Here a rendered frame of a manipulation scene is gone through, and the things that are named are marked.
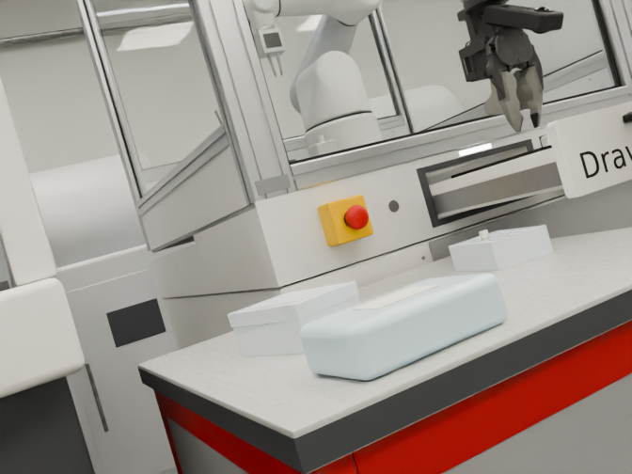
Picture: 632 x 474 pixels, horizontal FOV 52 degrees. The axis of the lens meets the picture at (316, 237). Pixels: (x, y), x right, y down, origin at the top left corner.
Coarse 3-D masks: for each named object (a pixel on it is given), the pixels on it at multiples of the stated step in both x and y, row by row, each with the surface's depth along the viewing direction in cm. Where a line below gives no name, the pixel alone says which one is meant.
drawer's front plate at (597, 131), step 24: (576, 120) 90; (600, 120) 92; (552, 144) 90; (576, 144) 90; (600, 144) 92; (624, 144) 94; (576, 168) 89; (600, 168) 91; (624, 168) 94; (576, 192) 89
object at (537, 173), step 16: (512, 160) 100; (528, 160) 97; (544, 160) 95; (464, 176) 111; (480, 176) 107; (496, 176) 104; (512, 176) 101; (528, 176) 98; (544, 176) 95; (560, 176) 92; (432, 192) 120; (448, 192) 116; (464, 192) 112; (480, 192) 108; (496, 192) 105; (512, 192) 102; (528, 192) 99; (544, 192) 96; (448, 208) 117; (464, 208) 113
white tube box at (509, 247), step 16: (480, 240) 93; (496, 240) 86; (512, 240) 83; (528, 240) 84; (544, 240) 84; (464, 256) 91; (480, 256) 86; (496, 256) 83; (512, 256) 83; (528, 256) 84
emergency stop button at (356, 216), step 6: (348, 210) 105; (354, 210) 104; (360, 210) 105; (366, 210) 106; (348, 216) 104; (354, 216) 104; (360, 216) 105; (366, 216) 105; (348, 222) 104; (354, 222) 104; (360, 222) 105; (366, 222) 105; (354, 228) 105; (360, 228) 105
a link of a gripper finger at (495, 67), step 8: (488, 56) 96; (496, 56) 96; (488, 64) 96; (496, 64) 96; (504, 64) 96; (488, 72) 96; (496, 72) 96; (496, 80) 96; (496, 88) 97; (504, 88) 96; (504, 96) 96
